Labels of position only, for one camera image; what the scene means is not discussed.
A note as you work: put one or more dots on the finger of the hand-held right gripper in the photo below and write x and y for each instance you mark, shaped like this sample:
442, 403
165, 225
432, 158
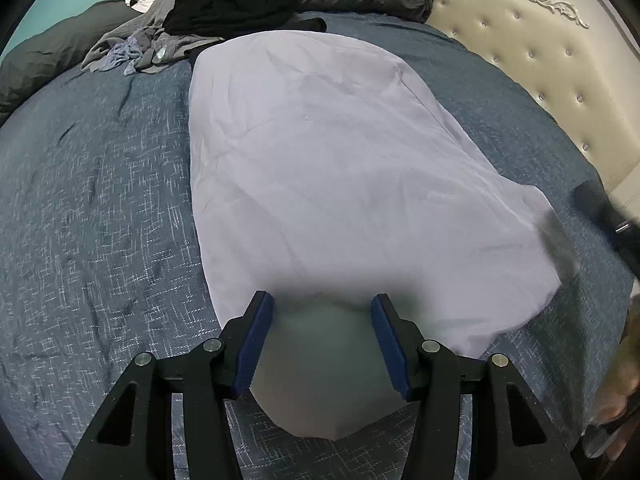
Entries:
557, 245

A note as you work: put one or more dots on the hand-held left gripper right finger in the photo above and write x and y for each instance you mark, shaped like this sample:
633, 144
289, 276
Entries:
390, 345

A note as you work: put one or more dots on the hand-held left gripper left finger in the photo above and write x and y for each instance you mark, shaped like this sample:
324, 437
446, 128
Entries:
255, 345

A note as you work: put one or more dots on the lilac grey zip jacket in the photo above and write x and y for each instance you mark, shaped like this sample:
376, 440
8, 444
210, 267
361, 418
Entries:
325, 170

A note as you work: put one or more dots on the person's right hand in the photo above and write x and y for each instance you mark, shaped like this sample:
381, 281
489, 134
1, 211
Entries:
627, 375

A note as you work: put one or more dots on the cream tufted headboard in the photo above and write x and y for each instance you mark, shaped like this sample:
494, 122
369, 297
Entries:
540, 60

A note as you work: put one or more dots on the blue patterned bed sheet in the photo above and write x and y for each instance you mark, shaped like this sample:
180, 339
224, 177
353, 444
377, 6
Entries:
100, 210

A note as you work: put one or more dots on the grey garment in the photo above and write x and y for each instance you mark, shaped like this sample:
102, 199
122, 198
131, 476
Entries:
170, 47

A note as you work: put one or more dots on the blue striped cloth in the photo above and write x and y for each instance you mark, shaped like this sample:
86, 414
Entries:
122, 57

